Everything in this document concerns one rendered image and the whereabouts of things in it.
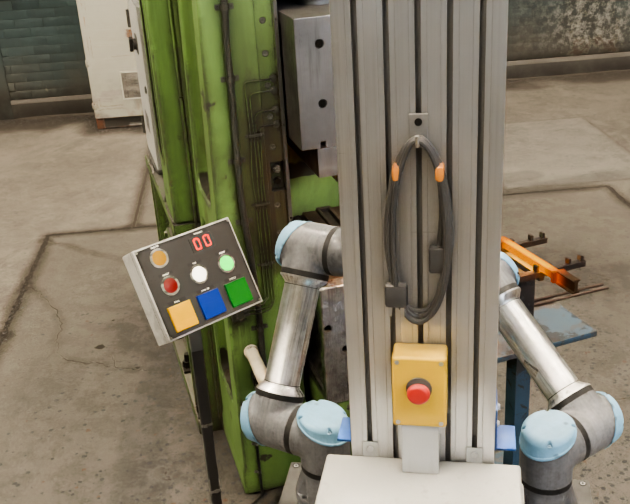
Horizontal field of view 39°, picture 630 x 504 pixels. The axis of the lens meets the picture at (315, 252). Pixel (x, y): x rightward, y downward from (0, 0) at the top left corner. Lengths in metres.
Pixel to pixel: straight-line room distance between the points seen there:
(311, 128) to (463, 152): 1.43
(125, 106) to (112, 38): 0.61
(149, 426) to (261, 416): 1.88
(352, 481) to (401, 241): 0.43
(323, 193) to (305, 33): 0.86
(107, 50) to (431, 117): 6.91
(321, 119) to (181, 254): 0.59
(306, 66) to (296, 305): 0.87
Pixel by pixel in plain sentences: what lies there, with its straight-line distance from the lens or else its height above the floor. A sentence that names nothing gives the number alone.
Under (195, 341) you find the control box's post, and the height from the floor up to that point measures 0.84.
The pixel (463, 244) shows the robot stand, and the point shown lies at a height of 1.64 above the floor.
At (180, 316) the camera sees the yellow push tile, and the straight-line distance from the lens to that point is 2.58.
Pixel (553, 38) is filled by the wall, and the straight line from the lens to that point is 9.25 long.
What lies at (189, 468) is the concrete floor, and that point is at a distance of 3.66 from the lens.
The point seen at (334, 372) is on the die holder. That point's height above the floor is 0.59.
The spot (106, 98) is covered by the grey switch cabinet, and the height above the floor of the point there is 0.28.
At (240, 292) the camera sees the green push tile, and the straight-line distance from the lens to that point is 2.68.
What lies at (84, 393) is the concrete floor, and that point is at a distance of 4.25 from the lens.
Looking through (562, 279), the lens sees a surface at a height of 0.97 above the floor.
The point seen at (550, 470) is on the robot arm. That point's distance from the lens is 2.02.
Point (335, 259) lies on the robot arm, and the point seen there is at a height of 1.36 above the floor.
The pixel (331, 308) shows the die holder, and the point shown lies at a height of 0.84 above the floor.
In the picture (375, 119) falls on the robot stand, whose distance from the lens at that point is 1.33.
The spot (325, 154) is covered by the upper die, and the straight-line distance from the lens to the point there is 2.77.
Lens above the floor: 2.21
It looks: 24 degrees down
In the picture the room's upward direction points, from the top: 4 degrees counter-clockwise
